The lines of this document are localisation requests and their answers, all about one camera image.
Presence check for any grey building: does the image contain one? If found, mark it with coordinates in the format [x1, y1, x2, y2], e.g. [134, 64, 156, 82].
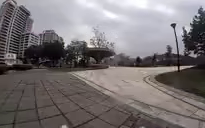
[38, 29, 65, 46]

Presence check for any low dark hedge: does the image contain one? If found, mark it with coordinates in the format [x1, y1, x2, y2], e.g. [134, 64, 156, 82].
[0, 62, 34, 76]

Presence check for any tall pale high-rise building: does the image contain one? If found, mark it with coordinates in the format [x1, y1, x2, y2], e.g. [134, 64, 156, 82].
[0, 0, 34, 64]

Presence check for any dark lamp post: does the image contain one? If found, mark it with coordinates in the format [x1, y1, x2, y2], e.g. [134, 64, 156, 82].
[170, 22, 182, 73]

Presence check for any mid-height pale building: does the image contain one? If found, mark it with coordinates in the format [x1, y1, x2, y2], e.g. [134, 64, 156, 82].
[19, 31, 41, 59]

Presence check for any mushroom-shaped structure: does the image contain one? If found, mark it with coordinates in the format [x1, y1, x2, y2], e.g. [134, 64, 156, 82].
[86, 47, 115, 64]

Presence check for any grass patch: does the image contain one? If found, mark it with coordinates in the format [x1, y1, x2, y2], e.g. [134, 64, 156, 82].
[154, 66, 205, 101]

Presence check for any row of distant trees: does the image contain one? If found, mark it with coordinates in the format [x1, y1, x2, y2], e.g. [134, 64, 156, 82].
[113, 44, 205, 67]

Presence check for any pale stone kerb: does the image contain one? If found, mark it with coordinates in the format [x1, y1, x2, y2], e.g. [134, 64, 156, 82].
[142, 73, 205, 116]

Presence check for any pale stone path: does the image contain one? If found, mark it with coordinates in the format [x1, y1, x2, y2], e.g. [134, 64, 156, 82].
[71, 65, 205, 128]

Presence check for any bare thin tree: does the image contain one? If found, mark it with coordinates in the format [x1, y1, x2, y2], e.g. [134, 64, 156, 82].
[89, 26, 116, 50]

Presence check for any group of dark trees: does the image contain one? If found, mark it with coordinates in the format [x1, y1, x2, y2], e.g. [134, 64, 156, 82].
[23, 39, 91, 68]

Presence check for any dark leafy tree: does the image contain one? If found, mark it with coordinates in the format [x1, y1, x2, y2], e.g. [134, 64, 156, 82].
[181, 2, 205, 68]

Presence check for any grey tiled paving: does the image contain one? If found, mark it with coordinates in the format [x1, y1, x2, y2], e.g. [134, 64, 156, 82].
[0, 68, 188, 128]

